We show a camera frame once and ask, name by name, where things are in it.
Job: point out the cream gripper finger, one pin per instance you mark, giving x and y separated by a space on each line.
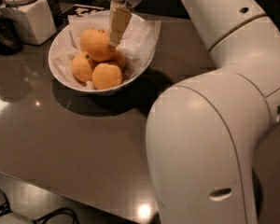
119 19

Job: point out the orange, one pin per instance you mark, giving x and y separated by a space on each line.
106 76
83 67
119 59
95 42

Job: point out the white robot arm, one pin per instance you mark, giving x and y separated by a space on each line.
203 131

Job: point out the white oval bowl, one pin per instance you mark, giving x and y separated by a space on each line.
65 44

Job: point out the white paper liner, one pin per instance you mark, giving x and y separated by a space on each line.
140 38

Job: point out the black patterned tray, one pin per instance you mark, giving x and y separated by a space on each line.
80 10

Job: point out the white ceramic jar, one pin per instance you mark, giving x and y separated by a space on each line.
32 19

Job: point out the black round appliance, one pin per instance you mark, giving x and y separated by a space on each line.
10 42

